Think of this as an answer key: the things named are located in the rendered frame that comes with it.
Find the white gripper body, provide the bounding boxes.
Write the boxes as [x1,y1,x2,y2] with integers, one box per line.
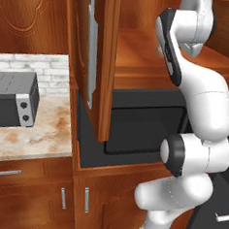
[180,40,206,60]

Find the open wooden cabinet door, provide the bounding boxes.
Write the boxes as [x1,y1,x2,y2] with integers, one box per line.
[54,0,122,144]

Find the wooden base cabinet door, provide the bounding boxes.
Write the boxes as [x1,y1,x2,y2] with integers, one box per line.
[69,164,197,229]
[0,176,79,229]

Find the black built-in microwave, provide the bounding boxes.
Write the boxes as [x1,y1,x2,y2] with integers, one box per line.
[70,81,194,178]

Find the grey toaster oven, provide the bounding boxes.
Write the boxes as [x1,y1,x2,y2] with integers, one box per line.
[0,69,43,132]

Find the wooden drawer front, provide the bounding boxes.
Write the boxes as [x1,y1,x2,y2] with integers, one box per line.
[0,151,76,195]

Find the open wooden wall cabinet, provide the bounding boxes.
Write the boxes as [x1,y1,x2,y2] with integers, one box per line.
[113,0,229,99]

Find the grey cabinet door handle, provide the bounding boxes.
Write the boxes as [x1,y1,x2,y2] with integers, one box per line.
[79,0,104,111]

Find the closed wooden wall cabinet door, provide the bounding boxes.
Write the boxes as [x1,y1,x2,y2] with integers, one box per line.
[0,0,74,60]

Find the black appliance with handle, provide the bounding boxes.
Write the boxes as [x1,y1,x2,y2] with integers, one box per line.
[180,169,229,229]

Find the grey base cabinet handle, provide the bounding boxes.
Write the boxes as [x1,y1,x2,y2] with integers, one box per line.
[58,186,69,211]
[82,186,92,214]

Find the grey drawer handle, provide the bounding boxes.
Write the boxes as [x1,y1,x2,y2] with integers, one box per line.
[0,168,23,180]

